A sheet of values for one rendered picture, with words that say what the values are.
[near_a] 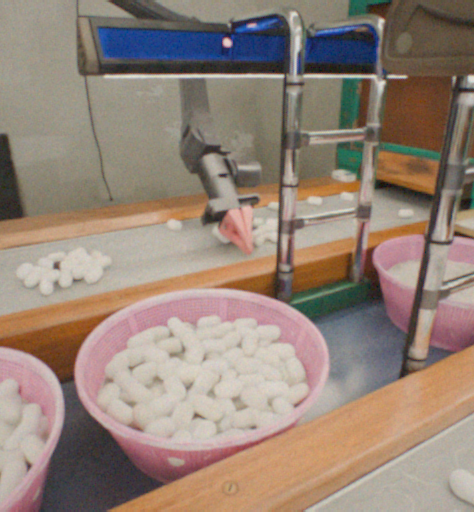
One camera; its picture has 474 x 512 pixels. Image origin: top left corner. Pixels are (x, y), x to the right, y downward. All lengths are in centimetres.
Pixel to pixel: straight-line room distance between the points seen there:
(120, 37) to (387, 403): 54
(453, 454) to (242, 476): 19
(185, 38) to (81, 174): 222
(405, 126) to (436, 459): 90
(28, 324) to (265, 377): 29
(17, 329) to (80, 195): 232
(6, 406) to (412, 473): 38
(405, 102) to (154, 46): 73
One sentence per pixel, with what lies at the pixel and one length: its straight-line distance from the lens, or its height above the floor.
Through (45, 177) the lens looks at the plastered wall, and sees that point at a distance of 280.
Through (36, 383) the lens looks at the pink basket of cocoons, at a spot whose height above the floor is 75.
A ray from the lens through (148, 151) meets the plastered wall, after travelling 291.
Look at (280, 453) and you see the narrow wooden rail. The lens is 37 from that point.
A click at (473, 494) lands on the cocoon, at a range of 40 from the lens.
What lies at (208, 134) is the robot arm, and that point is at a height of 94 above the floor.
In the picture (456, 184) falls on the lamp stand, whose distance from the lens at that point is 41.
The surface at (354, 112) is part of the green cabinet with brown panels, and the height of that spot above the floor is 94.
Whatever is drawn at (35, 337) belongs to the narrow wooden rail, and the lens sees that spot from 56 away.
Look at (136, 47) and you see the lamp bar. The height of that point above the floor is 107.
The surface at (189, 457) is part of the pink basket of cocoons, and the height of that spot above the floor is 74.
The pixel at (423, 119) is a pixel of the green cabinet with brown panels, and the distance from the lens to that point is 116.
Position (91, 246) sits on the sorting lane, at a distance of 85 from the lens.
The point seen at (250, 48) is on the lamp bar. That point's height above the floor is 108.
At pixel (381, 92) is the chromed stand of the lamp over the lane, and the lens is 67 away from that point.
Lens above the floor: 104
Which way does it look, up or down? 23 degrees down
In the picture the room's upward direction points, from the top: straight up
